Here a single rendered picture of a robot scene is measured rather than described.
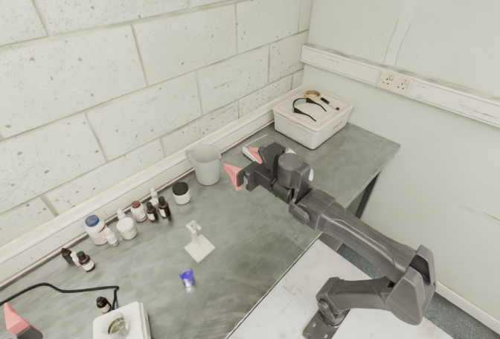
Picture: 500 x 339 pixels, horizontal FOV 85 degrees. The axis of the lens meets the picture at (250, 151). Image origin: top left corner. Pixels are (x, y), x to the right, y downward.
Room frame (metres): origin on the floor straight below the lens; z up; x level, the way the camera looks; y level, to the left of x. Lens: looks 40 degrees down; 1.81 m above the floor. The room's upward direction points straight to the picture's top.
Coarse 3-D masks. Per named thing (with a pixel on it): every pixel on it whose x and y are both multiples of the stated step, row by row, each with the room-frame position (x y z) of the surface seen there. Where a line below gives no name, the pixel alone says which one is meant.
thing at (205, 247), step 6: (192, 228) 0.54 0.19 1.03; (198, 228) 0.54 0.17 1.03; (192, 234) 0.55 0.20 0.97; (192, 240) 0.56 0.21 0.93; (204, 240) 0.57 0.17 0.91; (186, 246) 0.54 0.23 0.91; (192, 246) 0.54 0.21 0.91; (198, 246) 0.54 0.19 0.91; (204, 246) 0.54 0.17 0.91; (210, 246) 0.54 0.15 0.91; (192, 252) 0.52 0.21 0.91; (198, 252) 0.52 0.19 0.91; (204, 252) 0.52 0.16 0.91; (210, 252) 0.52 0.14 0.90; (198, 258) 0.50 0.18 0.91
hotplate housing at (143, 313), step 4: (140, 304) 0.32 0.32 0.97; (140, 308) 0.31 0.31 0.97; (144, 308) 0.32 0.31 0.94; (144, 312) 0.31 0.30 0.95; (144, 316) 0.29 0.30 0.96; (144, 320) 0.28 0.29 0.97; (144, 324) 0.27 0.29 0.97; (148, 324) 0.29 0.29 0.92; (144, 328) 0.26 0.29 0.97; (148, 328) 0.27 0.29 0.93; (144, 332) 0.25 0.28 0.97; (148, 332) 0.26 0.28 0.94; (144, 336) 0.24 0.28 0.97; (148, 336) 0.25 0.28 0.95
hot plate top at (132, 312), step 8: (128, 304) 0.32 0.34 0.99; (136, 304) 0.32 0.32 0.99; (128, 312) 0.29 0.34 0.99; (136, 312) 0.29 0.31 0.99; (96, 320) 0.27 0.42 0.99; (128, 320) 0.27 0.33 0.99; (136, 320) 0.27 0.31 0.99; (96, 328) 0.26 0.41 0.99; (136, 328) 0.26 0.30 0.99; (96, 336) 0.24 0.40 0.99; (104, 336) 0.24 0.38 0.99; (136, 336) 0.24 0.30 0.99
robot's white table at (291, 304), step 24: (312, 264) 0.48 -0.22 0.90; (336, 264) 0.48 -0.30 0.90; (288, 288) 0.40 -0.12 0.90; (312, 288) 0.40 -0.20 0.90; (264, 312) 0.33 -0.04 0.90; (288, 312) 0.33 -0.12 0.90; (312, 312) 0.33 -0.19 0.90; (360, 312) 0.33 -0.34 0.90; (384, 312) 0.33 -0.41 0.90; (240, 336) 0.26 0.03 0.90; (264, 336) 0.26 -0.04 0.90; (288, 336) 0.26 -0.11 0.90; (336, 336) 0.26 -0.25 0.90; (360, 336) 0.26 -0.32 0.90; (384, 336) 0.26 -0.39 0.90; (408, 336) 0.26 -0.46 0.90; (432, 336) 0.26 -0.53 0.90
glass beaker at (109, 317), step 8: (112, 312) 0.27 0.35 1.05; (120, 312) 0.27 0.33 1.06; (104, 320) 0.25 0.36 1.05; (112, 320) 0.26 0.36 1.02; (104, 328) 0.24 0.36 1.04; (120, 328) 0.23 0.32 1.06; (128, 328) 0.25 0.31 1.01; (112, 336) 0.22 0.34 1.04; (120, 336) 0.23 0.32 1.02; (128, 336) 0.24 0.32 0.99
